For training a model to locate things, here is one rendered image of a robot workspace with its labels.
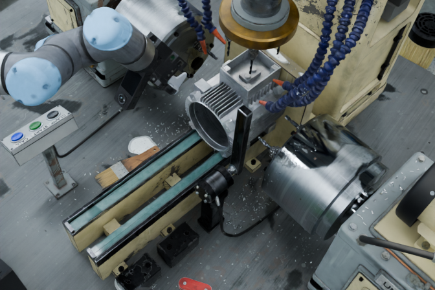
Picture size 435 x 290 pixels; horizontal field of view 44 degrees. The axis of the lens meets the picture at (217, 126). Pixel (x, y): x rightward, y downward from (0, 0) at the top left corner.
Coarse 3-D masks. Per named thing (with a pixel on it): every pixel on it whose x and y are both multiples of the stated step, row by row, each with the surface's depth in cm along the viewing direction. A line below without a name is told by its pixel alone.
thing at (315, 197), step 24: (288, 120) 138; (312, 120) 125; (336, 120) 129; (264, 144) 133; (288, 144) 122; (312, 144) 121; (336, 144) 121; (360, 144) 124; (264, 168) 127; (288, 168) 122; (312, 168) 119; (336, 168) 118; (360, 168) 118; (384, 168) 122; (288, 192) 123; (312, 192) 119; (336, 192) 117; (360, 192) 118; (312, 216) 120; (336, 216) 118
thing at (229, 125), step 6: (276, 90) 140; (282, 90) 140; (192, 96) 137; (198, 96) 137; (228, 120) 133; (192, 126) 148; (228, 126) 132; (234, 126) 133; (222, 156) 144; (228, 156) 142
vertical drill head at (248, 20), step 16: (224, 0) 121; (240, 0) 118; (256, 0) 112; (272, 0) 112; (288, 0) 122; (224, 16) 118; (240, 16) 116; (256, 16) 115; (272, 16) 116; (288, 16) 119; (224, 32) 119; (240, 32) 116; (256, 32) 116; (272, 32) 116; (288, 32) 117; (256, 48) 117; (272, 48) 117
